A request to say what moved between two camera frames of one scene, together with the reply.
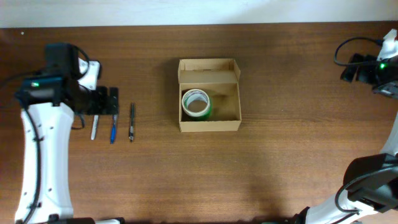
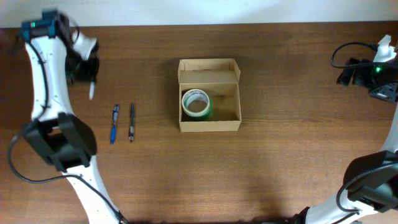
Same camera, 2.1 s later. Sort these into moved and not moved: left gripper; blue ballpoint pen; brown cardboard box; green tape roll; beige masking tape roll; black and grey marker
Moved: left gripper; black and grey marker
Not moved: beige masking tape roll; brown cardboard box; green tape roll; blue ballpoint pen
